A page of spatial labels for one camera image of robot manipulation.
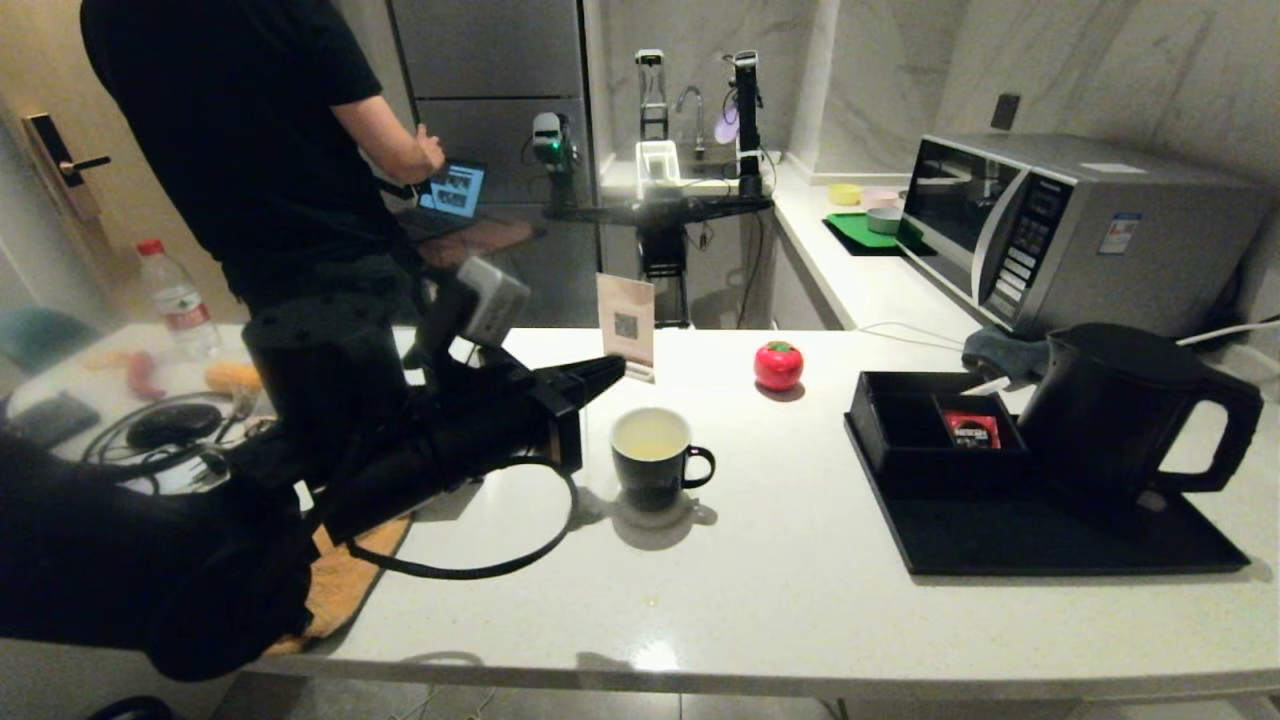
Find red chili pepper toy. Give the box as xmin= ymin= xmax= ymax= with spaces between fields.
xmin=125 ymin=350 xmax=170 ymax=400

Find black door lock handle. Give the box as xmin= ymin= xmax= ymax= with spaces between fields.
xmin=24 ymin=112 xmax=113 ymax=223

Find green tray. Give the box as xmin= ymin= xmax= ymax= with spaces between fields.
xmin=823 ymin=211 xmax=926 ymax=258

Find red-capped water bottle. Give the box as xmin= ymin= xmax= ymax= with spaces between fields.
xmin=136 ymin=238 xmax=225 ymax=360

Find black rounded floor object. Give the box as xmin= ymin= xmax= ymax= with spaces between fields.
xmin=88 ymin=695 xmax=176 ymax=720

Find red tomato-shaped timer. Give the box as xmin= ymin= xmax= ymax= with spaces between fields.
xmin=753 ymin=341 xmax=805 ymax=392

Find black rig stand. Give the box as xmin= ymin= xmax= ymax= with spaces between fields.
xmin=545 ymin=193 xmax=776 ymax=329

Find grey upright rig post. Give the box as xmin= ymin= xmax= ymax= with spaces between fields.
xmin=636 ymin=48 xmax=669 ymax=141

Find black oval mouse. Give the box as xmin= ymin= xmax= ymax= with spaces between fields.
xmin=126 ymin=402 xmax=227 ymax=452

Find grey refrigerator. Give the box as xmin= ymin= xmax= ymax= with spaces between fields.
xmin=385 ymin=0 xmax=601 ymax=329

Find white rig box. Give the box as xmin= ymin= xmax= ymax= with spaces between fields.
xmin=636 ymin=139 xmax=683 ymax=199

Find black compartment box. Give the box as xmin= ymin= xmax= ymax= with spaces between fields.
xmin=848 ymin=371 xmax=1031 ymax=496

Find red Nescafe coffee sachet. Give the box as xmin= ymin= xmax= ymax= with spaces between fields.
xmin=942 ymin=410 xmax=1001 ymax=450

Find black serving tray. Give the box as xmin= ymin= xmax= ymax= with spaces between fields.
xmin=843 ymin=415 xmax=1253 ymax=578

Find yellow toy corn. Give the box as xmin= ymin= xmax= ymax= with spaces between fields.
xmin=205 ymin=361 xmax=264 ymax=394

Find orange towel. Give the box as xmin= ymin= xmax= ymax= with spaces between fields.
xmin=262 ymin=508 xmax=414 ymax=657

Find black cable with plug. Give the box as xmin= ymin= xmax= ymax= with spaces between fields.
xmin=82 ymin=392 xmax=246 ymax=493

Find chrome faucet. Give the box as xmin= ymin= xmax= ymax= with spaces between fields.
xmin=676 ymin=85 xmax=707 ymax=161

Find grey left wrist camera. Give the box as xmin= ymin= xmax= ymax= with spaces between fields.
xmin=453 ymin=256 xmax=533 ymax=349

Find thin white cable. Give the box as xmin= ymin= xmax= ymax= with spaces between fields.
xmin=857 ymin=322 xmax=986 ymax=351

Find person in black shirt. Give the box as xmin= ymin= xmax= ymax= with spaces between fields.
xmin=80 ymin=0 xmax=447 ymax=313

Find black mug white inside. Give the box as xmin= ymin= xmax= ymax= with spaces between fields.
xmin=610 ymin=407 xmax=718 ymax=513

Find QR code sign stand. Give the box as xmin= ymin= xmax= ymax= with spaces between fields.
xmin=597 ymin=272 xmax=658 ymax=385

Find dark grey cloth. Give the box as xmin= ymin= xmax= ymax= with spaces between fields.
xmin=962 ymin=327 xmax=1051 ymax=391

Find white round coaster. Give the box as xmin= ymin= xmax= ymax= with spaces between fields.
xmin=604 ymin=478 xmax=701 ymax=529

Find black pouch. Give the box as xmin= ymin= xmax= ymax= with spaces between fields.
xmin=0 ymin=391 xmax=103 ymax=449

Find silver microwave oven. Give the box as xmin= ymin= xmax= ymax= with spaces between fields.
xmin=897 ymin=133 xmax=1276 ymax=341

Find teal rounded object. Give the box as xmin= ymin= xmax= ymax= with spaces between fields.
xmin=0 ymin=305 xmax=101 ymax=374

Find laptop computer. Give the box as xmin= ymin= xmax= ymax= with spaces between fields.
xmin=400 ymin=160 xmax=489 ymax=243

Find white base cabinet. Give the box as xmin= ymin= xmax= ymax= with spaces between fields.
xmin=775 ymin=215 xmax=851 ymax=331

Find thick white power cable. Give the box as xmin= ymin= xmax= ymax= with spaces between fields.
xmin=1178 ymin=318 xmax=1280 ymax=349

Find black electric kettle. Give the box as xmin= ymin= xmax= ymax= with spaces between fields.
xmin=1015 ymin=322 xmax=1265 ymax=511

